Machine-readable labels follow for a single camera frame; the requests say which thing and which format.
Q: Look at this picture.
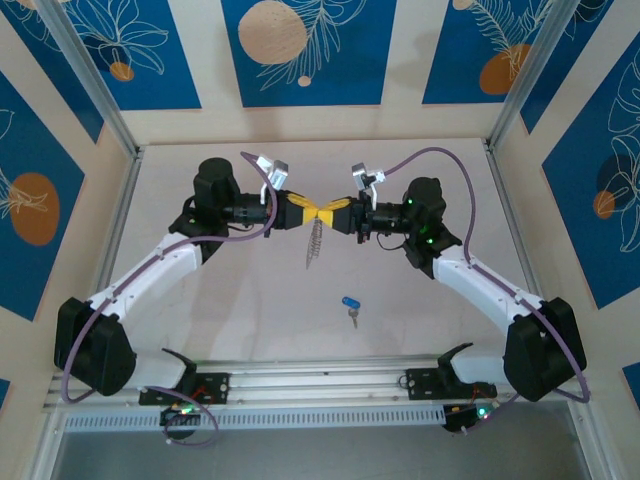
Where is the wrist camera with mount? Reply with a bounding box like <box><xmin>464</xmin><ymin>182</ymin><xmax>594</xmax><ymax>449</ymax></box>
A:
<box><xmin>350</xmin><ymin>161</ymin><xmax>390</xmax><ymax>210</ymax></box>
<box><xmin>253</xmin><ymin>153</ymin><xmax>292</xmax><ymax>207</ymax></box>

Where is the aluminium corner post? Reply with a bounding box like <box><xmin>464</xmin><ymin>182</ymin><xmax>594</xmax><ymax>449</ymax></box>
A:
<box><xmin>35</xmin><ymin>0</ymin><xmax>144</xmax><ymax>159</ymax></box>
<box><xmin>487</xmin><ymin>0</ymin><xmax>616</xmax><ymax>151</ymax></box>

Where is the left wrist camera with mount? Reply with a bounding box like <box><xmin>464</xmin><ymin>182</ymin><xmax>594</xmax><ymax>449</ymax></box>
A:
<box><xmin>253</xmin><ymin>153</ymin><xmax>292</xmax><ymax>207</ymax></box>

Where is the right aluminium corner post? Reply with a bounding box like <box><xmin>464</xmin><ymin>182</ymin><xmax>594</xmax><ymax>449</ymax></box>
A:
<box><xmin>487</xmin><ymin>0</ymin><xmax>616</xmax><ymax>151</ymax></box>

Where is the aluminium side rail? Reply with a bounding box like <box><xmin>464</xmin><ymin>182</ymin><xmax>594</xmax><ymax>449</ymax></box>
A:
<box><xmin>72</xmin><ymin>147</ymin><xmax>146</xmax><ymax>371</ymax></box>
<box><xmin>483</xmin><ymin>142</ymin><xmax>561</xmax><ymax>360</ymax></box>

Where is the white slotted cable duct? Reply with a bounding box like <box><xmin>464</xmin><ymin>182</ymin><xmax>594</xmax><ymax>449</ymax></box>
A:
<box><xmin>62</xmin><ymin>405</ymin><xmax>446</xmax><ymax>432</ymax></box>

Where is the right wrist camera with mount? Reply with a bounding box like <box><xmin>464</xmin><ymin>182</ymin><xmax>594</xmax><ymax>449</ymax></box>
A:
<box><xmin>350</xmin><ymin>161</ymin><xmax>390</xmax><ymax>210</ymax></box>

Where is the left aluminium corner post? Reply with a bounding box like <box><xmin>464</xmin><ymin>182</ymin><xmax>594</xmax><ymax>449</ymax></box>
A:
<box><xmin>35</xmin><ymin>0</ymin><xmax>144</xmax><ymax>159</ymax></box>

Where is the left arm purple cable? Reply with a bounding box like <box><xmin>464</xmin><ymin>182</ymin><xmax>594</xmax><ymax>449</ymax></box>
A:
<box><xmin>60</xmin><ymin>149</ymin><xmax>279</xmax><ymax>449</ymax></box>

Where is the key with blue cap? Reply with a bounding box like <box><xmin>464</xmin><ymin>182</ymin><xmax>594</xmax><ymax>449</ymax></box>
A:
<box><xmin>341</xmin><ymin>295</ymin><xmax>362</xmax><ymax>330</ymax></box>

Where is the aluminium frame leg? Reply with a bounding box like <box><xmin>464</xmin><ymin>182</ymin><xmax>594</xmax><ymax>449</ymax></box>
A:
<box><xmin>567</xmin><ymin>399</ymin><xmax>616</xmax><ymax>480</ymax></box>
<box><xmin>24</xmin><ymin>409</ymin><xmax>69</xmax><ymax>480</ymax></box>

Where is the black controller board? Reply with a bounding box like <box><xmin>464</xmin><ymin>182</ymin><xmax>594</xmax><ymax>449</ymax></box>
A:
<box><xmin>442</xmin><ymin>403</ymin><xmax>501</xmax><ymax>434</ymax></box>
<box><xmin>159</xmin><ymin>405</ymin><xmax>204</xmax><ymax>426</ymax></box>

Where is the right black controller board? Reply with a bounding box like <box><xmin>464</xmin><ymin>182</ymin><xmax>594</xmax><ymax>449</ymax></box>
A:
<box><xmin>442</xmin><ymin>403</ymin><xmax>501</xmax><ymax>434</ymax></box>

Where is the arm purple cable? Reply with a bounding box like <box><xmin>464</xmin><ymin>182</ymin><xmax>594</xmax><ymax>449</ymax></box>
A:
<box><xmin>60</xmin><ymin>149</ymin><xmax>279</xmax><ymax>449</ymax></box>
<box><xmin>382</xmin><ymin>146</ymin><xmax>592</xmax><ymax>436</ymax></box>

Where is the aluminium front rail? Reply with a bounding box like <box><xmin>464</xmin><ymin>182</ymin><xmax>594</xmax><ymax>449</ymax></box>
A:
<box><xmin>42</xmin><ymin>355</ymin><xmax>594</xmax><ymax>414</ymax></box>

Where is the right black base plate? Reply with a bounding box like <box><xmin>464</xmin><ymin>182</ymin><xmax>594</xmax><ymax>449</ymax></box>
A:
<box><xmin>404</xmin><ymin>367</ymin><xmax>498</xmax><ymax>401</ymax></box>

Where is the left aluminium side rail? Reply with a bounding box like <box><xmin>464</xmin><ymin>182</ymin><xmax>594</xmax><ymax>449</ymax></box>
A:
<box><xmin>72</xmin><ymin>147</ymin><xmax>146</xmax><ymax>371</ymax></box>

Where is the left black controller board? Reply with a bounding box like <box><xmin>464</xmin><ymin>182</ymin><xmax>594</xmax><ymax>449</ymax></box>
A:
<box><xmin>159</xmin><ymin>405</ymin><xmax>204</xmax><ymax>426</ymax></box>

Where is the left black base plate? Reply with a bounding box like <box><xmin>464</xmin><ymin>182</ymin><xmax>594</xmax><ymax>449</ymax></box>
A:
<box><xmin>138</xmin><ymin>372</ymin><xmax>231</xmax><ymax>406</ymax></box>

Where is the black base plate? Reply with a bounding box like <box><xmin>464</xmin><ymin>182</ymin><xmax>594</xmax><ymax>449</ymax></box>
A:
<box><xmin>404</xmin><ymin>367</ymin><xmax>498</xmax><ymax>401</ymax></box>
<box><xmin>138</xmin><ymin>372</ymin><xmax>231</xmax><ymax>406</ymax></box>

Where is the right aluminium side rail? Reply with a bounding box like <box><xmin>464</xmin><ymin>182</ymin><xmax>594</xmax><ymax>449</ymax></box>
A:
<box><xmin>483</xmin><ymin>142</ymin><xmax>561</xmax><ymax>360</ymax></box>

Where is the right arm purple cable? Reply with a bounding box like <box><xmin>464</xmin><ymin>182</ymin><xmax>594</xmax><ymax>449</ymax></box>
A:
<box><xmin>382</xmin><ymin>146</ymin><xmax>592</xmax><ymax>436</ymax></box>

